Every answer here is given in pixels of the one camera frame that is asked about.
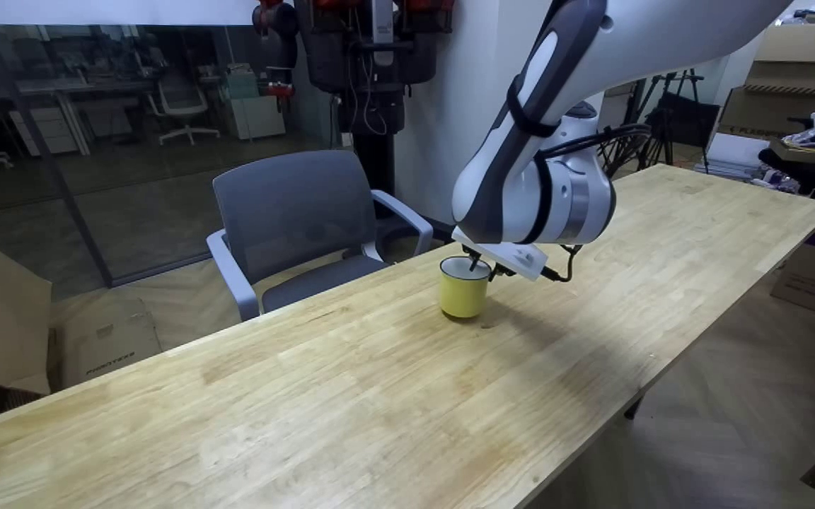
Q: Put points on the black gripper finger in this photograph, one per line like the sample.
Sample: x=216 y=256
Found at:
x=475 y=261
x=501 y=271

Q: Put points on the yellow enamel mug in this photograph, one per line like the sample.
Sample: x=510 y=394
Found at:
x=461 y=291

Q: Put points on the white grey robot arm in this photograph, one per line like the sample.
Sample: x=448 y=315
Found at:
x=534 y=177

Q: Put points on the grey office chair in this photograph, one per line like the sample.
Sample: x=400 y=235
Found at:
x=300 y=223

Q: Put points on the red and black Baxter robot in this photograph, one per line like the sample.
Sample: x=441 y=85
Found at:
x=365 y=54

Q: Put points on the cardboard boxes at right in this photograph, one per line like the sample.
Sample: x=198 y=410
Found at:
x=775 y=103

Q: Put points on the open cardboard box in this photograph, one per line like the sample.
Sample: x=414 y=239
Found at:
x=49 y=345

